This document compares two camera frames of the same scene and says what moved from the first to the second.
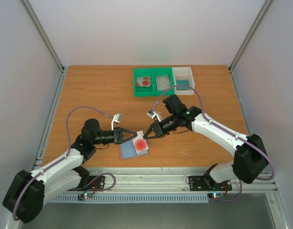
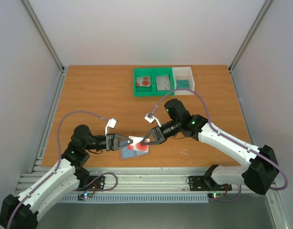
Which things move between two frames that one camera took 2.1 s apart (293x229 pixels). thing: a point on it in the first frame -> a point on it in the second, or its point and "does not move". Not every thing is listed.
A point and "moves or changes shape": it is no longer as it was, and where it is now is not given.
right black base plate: (201, 183) does not move
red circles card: (140, 143) moves or changes shape
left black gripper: (121, 131) -> (112, 141)
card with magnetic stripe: (162, 82) does not move
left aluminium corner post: (45, 36) does not move
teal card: (182, 82) does not move
